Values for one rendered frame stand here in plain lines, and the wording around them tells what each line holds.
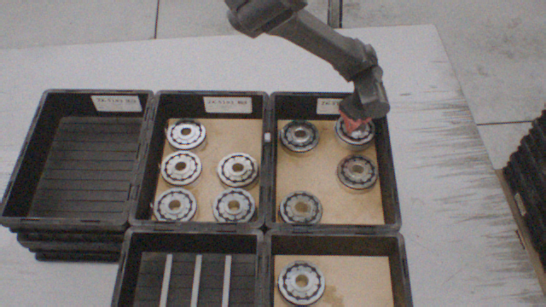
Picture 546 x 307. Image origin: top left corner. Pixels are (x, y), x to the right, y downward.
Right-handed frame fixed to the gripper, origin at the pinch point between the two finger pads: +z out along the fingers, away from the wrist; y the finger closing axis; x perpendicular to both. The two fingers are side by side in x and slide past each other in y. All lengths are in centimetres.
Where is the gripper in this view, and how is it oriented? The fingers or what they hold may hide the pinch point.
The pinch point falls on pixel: (356, 124)
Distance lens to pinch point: 129.4
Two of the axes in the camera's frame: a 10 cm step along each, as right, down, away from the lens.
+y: 8.0, -4.7, 3.7
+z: -0.4, 5.8, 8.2
